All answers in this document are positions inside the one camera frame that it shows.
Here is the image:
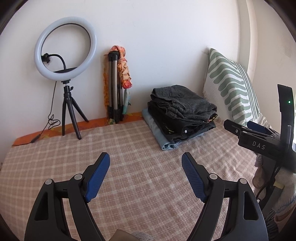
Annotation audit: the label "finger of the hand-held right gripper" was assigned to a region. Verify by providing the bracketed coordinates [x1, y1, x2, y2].
[223, 119, 278, 139]
[247, 121, 279, 133]

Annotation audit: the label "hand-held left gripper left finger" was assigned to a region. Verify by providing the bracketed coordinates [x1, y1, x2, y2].
[24, 152, 110, 241]

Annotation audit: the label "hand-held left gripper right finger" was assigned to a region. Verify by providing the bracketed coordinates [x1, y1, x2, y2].
[181, 152, 270, 241]

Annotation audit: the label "grey tweed pants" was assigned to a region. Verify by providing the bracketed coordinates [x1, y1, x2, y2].
[150, 85, 218, 123]

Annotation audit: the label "folded black pants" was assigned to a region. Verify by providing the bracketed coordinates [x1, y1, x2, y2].
[147, 101, 216, 142]

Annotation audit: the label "person's pale clothing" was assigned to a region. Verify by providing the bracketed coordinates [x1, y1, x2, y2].
[252, 154, 296, 232]

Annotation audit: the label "pink checked blanket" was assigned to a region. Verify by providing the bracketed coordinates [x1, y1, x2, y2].
[0, 116, 262, 241]

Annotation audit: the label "green striped white pillow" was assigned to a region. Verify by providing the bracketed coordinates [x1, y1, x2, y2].
[203, 48, 273, 130]

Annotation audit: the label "folded light blue jeans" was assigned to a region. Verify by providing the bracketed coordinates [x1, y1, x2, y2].
[142, 108, 208, 151]

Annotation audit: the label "small black tripod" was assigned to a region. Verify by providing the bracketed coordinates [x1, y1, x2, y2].
[61, 80, 89, 140]

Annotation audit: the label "folded silver tripod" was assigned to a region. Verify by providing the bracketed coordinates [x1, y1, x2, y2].
[103, 51, 124, 124]

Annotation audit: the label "orange floral scarf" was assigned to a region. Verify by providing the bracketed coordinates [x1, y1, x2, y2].
[110, 45, 133, 115]

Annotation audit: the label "black ring light cable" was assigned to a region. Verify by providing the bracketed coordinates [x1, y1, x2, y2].
[12, 82, 58, 146]

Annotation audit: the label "white ring light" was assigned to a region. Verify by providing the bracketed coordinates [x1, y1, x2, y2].
[34, 17, 97, 81]

